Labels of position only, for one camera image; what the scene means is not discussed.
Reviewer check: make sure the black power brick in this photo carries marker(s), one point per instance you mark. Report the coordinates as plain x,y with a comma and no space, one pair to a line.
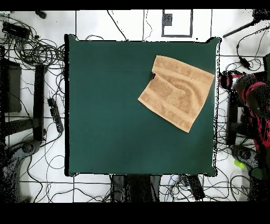
14,30

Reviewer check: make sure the black flat panel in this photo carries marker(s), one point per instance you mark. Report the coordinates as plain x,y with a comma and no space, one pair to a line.
13,88

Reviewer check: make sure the black flat stand bar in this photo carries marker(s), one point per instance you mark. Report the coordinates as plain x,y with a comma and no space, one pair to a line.
232,118
39,101

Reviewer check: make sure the yellow-green small object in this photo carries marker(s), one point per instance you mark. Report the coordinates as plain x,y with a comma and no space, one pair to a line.
239,164

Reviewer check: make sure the grey square frame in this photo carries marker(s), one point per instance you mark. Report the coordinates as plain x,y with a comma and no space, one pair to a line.
167,20

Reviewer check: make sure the black stand rod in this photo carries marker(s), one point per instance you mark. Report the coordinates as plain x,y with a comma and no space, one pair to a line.
238,29

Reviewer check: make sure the tan terry towel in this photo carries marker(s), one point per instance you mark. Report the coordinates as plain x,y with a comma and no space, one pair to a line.
177,95

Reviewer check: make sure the black power strip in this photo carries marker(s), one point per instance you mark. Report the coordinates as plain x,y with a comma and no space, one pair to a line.
55,114

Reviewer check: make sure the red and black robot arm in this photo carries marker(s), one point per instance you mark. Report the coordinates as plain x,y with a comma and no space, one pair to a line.
259,105

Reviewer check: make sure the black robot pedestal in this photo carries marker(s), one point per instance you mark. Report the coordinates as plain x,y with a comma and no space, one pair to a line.
137,188

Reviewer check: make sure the dark green table cloth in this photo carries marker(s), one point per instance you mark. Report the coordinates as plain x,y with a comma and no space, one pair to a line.
105,105

